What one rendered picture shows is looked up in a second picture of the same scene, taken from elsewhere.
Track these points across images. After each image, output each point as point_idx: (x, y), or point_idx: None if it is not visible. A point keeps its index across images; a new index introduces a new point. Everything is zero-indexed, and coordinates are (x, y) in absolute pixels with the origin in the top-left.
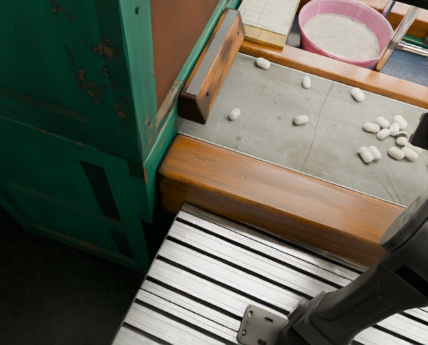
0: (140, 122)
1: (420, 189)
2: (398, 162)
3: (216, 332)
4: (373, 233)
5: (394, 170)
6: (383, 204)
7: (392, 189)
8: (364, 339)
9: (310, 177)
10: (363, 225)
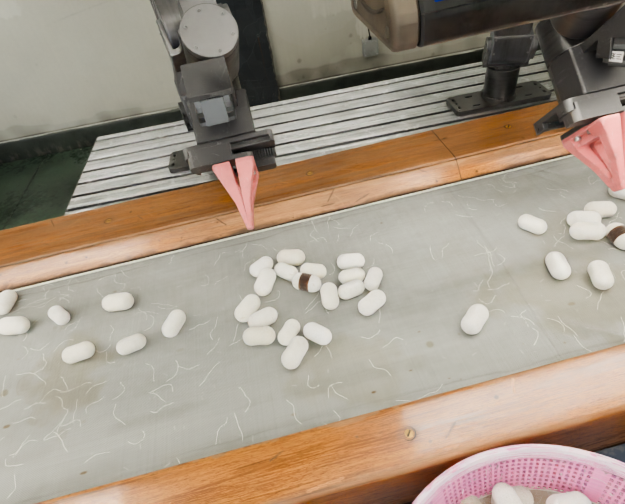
0: None
1: (519, 195)
2: (580, 210)
3: (550, 81)
4: (529, 112)
5: (573, 197)
6: (547, 137)
7: (551, 176)
8: (450, 125)
9: None
10: (545, 112)
